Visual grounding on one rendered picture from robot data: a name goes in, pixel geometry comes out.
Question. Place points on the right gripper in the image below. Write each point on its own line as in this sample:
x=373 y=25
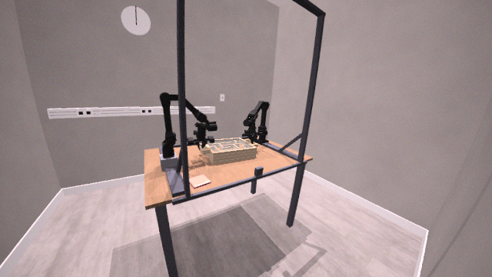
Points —
x=253 y=132

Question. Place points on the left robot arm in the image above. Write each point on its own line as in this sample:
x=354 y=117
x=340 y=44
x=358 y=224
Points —
x=170 y=136

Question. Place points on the wooden maze board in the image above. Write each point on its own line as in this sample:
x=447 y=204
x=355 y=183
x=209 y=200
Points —
x=229 y=150

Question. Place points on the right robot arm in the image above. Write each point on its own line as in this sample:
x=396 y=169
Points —
x=250 y=120

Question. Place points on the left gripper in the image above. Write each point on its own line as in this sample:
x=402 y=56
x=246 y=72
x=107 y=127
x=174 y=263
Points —
x=200 y=137

